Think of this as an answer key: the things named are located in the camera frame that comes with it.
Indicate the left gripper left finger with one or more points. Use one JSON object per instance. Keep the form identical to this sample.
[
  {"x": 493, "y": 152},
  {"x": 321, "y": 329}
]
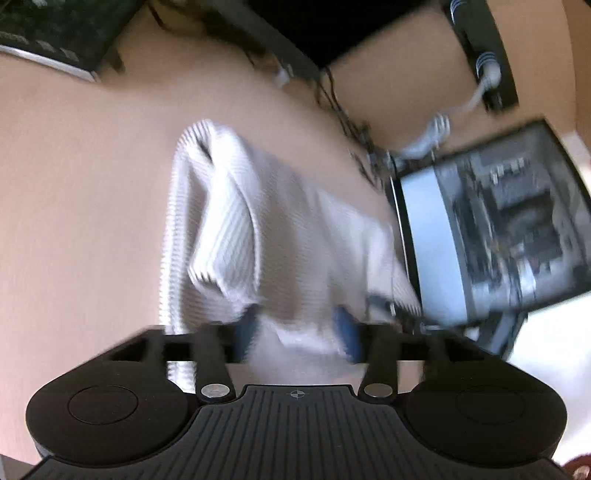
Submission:
[{"x": 215, "y": 345}]

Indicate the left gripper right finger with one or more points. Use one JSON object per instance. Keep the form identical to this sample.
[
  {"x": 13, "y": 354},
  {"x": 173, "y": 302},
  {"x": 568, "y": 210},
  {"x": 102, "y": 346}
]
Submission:
[{"x": 375, "y": 345}]

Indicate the beige striped knit garment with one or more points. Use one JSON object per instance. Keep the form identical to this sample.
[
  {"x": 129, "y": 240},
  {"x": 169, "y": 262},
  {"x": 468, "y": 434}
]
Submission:
[{"x": 245, "y": 230}]

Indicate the glass panel computer case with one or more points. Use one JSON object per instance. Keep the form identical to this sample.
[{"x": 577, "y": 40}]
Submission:
[{"x": 493, "y": 233}]

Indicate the black computer monitor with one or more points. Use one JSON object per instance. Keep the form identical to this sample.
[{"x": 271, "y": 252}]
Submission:
[{"x": 308, "y": 36}]

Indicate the black mechanical keyboard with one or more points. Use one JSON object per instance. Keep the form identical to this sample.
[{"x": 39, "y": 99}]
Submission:
[{"x": 74, "y": 37}]

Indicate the black wall power strip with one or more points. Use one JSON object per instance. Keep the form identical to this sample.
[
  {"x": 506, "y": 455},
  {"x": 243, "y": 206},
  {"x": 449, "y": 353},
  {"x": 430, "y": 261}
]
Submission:
[{"x": 479, "y": 36}]

